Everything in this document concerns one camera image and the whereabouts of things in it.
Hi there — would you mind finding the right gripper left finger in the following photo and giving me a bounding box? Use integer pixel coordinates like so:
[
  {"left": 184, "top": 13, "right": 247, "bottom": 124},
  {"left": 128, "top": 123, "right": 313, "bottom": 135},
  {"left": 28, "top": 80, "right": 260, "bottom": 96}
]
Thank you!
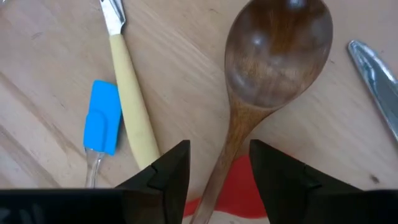
[{"left": 116, "top": 139, "right": 192, "bottom": 224}]

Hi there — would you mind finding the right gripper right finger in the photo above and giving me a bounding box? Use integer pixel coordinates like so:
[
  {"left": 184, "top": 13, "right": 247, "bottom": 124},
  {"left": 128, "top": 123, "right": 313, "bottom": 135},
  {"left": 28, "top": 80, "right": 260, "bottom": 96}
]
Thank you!
[{"left": 249, "top": 139, "right": 361, "bottom": 224}]

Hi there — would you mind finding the red silicone spoon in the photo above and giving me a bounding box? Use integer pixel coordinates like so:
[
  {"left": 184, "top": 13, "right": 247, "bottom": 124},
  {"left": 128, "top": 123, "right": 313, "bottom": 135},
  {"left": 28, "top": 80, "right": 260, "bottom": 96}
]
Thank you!
[{"left": 183, "top": 155, "right": 268, "bottom": 219}]

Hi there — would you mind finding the cream-handled table knife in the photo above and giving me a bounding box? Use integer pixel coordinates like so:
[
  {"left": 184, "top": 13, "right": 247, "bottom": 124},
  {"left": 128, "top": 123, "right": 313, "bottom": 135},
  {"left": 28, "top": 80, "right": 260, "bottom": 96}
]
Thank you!
[
  {"left": 347, "top": 39, "right": 398, "bottom": 141},
  {"left": 99, "top": 0, "right": 161, "bottom": 170}
]

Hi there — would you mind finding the large dark wooden spoon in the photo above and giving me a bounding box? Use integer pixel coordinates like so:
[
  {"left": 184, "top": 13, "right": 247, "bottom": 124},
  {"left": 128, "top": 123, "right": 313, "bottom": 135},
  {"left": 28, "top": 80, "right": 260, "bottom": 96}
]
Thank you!
[{"left": 189, "top": 0, "right": 334, "bottom": 224}]

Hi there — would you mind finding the blue spatula clear handle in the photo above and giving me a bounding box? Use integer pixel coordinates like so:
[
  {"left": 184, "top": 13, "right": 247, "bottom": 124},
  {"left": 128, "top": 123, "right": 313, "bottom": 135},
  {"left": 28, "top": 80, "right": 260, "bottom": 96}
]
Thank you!
[{"left": 82, "top": 80, "right": 123, "bottom": 189}]

